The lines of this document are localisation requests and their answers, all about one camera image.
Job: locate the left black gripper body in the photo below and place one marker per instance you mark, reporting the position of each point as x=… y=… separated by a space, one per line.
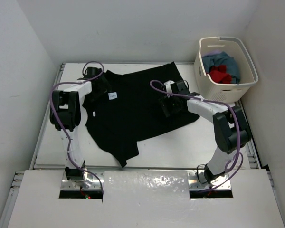
x=101 y=89

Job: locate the blue shirt in basket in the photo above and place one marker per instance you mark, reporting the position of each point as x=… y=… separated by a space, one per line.
x=223 y=59

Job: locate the black t shirt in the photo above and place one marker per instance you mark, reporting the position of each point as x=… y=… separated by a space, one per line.
x=116 y=125

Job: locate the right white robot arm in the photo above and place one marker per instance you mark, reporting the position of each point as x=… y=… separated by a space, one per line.
x=231 y=130

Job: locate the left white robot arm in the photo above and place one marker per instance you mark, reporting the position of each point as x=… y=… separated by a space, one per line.
x=66 y=100

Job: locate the cream laundry basket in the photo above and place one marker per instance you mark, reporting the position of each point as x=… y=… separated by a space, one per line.
x=227 y=93

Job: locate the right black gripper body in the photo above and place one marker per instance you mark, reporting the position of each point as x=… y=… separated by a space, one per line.
x=171 y=100

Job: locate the metal base plate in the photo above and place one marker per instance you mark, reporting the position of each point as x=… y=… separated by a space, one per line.
x=89 y=183
x=220 y=183

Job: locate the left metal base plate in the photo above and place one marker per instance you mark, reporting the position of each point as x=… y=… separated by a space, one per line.
x=89 y=183

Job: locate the red shirt in basket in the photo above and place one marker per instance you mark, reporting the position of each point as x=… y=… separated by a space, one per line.
x=219 y=74

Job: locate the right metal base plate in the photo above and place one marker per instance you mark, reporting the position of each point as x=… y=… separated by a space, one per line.
x=220 y=183

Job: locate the lilac cloth in basket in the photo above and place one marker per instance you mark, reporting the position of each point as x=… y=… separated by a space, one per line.
x=215 y=52

